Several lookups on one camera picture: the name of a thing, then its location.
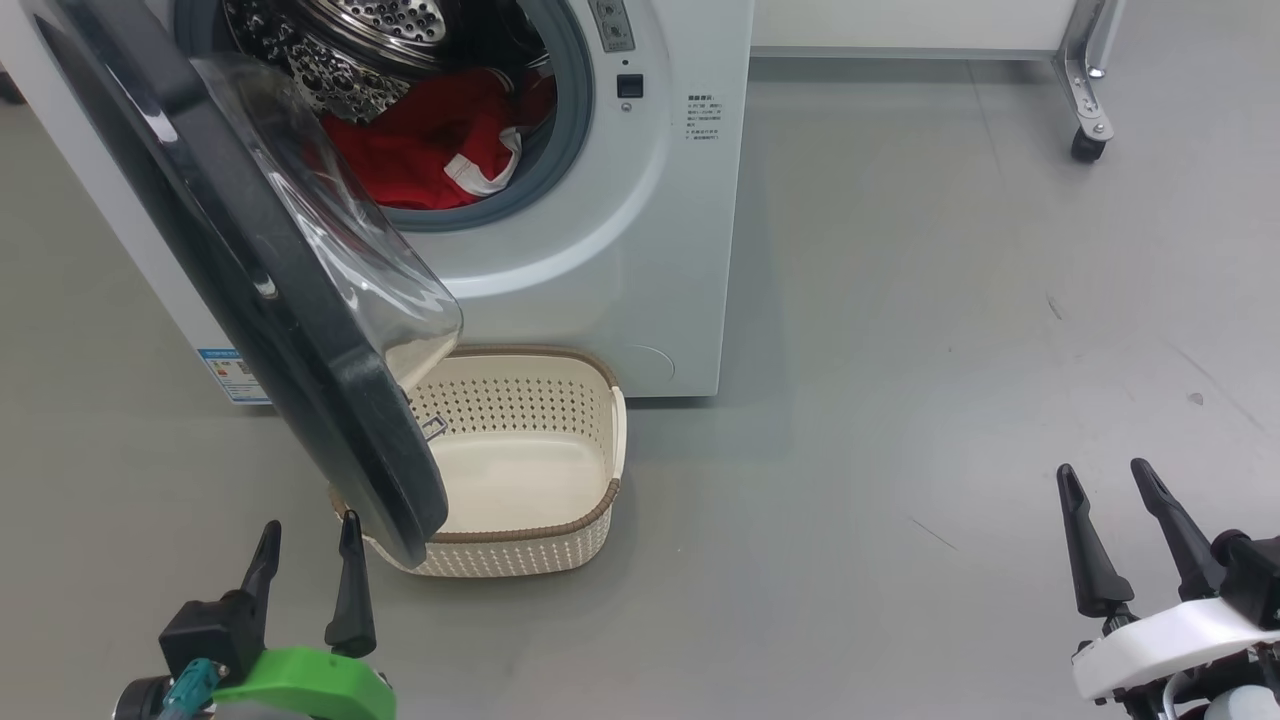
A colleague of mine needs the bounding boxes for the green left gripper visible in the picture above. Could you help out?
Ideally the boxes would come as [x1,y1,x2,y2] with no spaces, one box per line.
[210,511,396,720]

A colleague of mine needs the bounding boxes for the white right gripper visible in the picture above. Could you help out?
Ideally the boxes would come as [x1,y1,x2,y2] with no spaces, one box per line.
[1057,458,1280,703]

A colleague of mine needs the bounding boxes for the black round washer door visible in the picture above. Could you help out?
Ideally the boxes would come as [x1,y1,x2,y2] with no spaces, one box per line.
[20,0,464,569]

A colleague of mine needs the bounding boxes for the red garment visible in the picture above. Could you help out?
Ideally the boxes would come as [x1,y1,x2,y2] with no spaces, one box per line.
[322,100,523,211]

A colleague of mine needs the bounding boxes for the red and white clothes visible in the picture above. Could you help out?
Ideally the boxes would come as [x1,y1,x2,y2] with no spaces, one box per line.
[405,68,556,136]

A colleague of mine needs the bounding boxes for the cream perforated laundry basket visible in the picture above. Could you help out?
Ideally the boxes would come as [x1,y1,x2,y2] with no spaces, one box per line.
[330,345,628,579]

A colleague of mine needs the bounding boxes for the white front-load washing machine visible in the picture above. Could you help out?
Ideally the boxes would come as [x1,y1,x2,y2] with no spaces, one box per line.
[0,0,756,406]

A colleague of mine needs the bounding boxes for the blue energy label sticker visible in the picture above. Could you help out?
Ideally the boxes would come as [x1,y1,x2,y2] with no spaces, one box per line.
[197,347,271,406]

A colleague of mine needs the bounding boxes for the white partition panel on casters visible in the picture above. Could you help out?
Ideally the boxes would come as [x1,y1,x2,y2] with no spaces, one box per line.
[750,0,1126,164]

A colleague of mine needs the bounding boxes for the teal camera cable connector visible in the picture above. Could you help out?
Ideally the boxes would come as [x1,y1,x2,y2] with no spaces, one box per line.
[165,660,223,713]

